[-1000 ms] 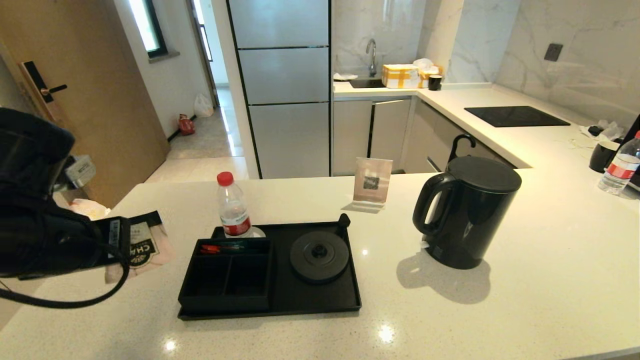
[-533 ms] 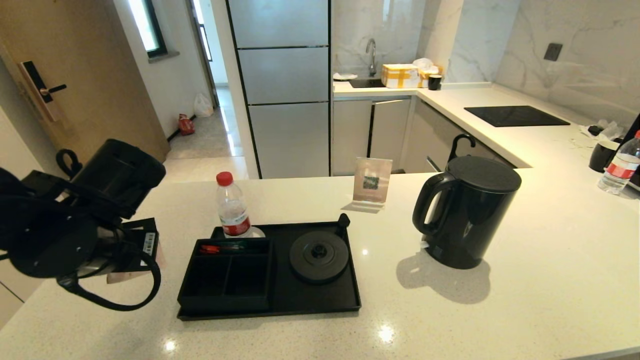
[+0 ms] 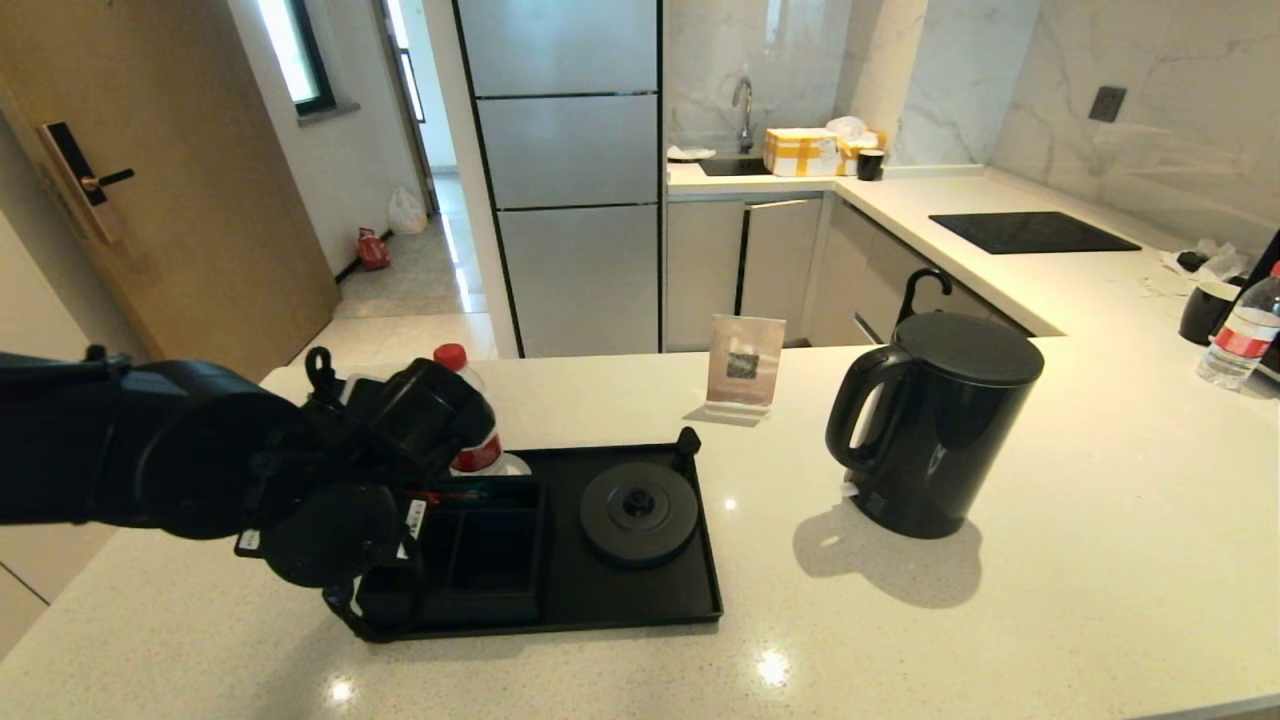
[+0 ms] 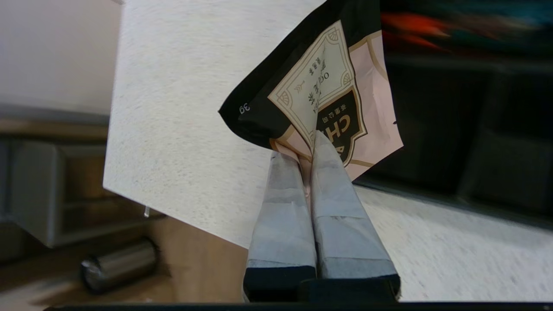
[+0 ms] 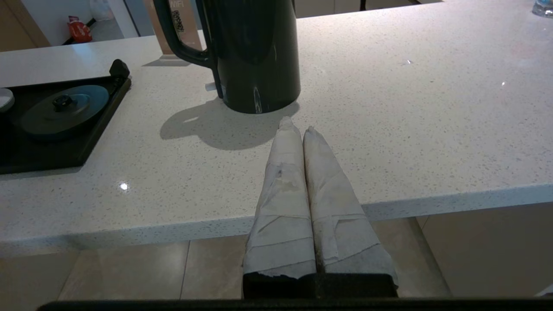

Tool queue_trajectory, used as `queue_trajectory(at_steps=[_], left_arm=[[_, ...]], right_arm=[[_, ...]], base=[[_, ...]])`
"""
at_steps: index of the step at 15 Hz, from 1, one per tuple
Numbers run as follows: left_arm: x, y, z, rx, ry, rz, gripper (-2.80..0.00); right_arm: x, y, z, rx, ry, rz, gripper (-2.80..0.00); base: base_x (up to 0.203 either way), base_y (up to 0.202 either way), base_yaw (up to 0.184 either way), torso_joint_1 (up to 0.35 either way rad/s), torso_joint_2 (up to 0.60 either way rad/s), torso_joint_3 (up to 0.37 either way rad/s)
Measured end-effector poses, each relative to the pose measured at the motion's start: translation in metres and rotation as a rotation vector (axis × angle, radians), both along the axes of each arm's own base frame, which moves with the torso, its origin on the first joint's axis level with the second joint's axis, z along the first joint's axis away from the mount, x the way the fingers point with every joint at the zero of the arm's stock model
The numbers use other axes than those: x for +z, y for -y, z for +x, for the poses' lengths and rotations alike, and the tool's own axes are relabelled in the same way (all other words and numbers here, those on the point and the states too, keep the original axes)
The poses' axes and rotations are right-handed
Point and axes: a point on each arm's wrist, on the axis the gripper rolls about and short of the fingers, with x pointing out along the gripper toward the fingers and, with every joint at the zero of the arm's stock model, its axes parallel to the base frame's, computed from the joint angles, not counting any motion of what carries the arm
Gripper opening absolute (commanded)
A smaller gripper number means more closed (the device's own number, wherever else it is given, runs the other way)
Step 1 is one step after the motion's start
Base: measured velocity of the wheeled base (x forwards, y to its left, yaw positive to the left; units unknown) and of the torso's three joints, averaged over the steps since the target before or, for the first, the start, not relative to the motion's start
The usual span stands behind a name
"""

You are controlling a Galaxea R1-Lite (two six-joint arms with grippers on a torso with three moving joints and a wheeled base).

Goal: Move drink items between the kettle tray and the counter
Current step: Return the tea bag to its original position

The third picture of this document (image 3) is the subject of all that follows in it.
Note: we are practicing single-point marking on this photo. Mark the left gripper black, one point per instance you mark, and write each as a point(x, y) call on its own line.
point(330, 535)

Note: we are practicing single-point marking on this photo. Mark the black electric kettle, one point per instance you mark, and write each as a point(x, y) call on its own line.
point(950, 430)

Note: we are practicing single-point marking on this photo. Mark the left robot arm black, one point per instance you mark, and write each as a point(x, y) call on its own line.
point(100, 450)

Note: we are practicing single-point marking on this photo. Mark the water bottle on tray red cap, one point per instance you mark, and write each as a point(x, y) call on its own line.
point(452, 356)

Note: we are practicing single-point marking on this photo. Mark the black round kettle base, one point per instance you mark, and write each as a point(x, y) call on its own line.
point(640, 520)

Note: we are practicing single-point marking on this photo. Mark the small black cup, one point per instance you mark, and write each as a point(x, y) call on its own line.
point(870, 165)

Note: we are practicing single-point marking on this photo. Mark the water bottle with red label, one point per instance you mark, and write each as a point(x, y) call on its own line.
point(1238, 345)

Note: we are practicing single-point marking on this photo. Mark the red sachet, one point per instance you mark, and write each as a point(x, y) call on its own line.
point(445, 494)

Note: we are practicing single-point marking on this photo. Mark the black compartment organizer box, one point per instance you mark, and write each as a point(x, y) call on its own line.
point(500, 560)

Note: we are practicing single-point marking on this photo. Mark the white round coaster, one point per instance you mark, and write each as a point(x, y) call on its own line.
point(516, 466)

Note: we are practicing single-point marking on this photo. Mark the black serving tray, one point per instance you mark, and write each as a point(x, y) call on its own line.
point(640, 600)

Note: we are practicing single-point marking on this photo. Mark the beige cabinet panel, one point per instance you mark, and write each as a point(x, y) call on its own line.
point(40, 570)

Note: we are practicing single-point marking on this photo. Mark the red bag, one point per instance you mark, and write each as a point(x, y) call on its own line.
point(374, 250)

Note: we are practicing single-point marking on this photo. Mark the white plastic bag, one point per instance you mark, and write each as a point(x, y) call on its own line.
point(407, 213)

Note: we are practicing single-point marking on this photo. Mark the brown wooden door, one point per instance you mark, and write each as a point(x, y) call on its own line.
point(200, 230)

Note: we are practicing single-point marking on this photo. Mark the acrylic QR code sign stand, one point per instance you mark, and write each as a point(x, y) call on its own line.
point(745, 360)

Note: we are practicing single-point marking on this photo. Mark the silver refrigerator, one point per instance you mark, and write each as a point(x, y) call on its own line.
point(570, 150)

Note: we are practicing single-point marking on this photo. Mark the grey kitchen base cabinets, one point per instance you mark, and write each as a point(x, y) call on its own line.
point(780, 270)

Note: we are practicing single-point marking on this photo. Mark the white dish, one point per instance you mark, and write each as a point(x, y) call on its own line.
point(690, 153)

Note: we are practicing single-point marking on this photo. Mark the kitchen sink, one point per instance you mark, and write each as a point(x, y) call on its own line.
point(733, 167)

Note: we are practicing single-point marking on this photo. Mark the chrome faucet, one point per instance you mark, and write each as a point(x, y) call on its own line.
point(745, 108)

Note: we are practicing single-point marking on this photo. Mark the large yellow taped cardboard box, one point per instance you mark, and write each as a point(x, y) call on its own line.
point(800, 152)

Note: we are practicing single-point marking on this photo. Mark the white crumpled tissue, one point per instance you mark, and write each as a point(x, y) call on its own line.
point(846, 126)

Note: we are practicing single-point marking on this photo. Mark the black induction cooktop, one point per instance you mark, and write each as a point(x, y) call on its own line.
point(1030, 232)

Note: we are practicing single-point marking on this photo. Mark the black mug with white inside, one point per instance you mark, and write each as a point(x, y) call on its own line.
point(1203, 316)

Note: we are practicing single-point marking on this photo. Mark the crumpled clear plastic wrap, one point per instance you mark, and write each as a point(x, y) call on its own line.
point(1215, 260)

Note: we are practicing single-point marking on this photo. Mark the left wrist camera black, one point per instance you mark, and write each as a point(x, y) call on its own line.
point(435, 415)

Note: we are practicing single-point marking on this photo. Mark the window with dark frame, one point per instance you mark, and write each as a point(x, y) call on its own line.
point(290, 50)

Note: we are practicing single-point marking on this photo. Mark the grey wall outlet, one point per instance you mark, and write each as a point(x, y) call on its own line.
point(1107, 104)

